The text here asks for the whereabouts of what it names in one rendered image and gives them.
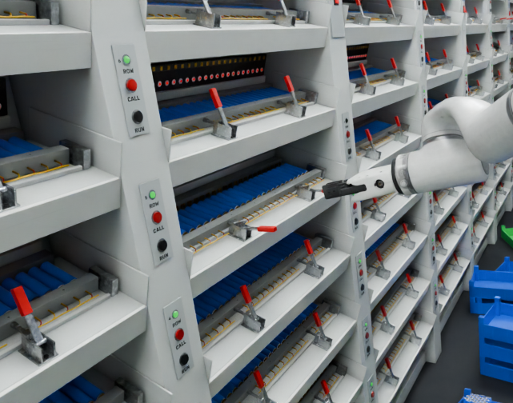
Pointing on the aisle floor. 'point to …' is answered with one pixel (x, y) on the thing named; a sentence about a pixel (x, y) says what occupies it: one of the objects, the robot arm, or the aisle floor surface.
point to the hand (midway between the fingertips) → (334, 189)
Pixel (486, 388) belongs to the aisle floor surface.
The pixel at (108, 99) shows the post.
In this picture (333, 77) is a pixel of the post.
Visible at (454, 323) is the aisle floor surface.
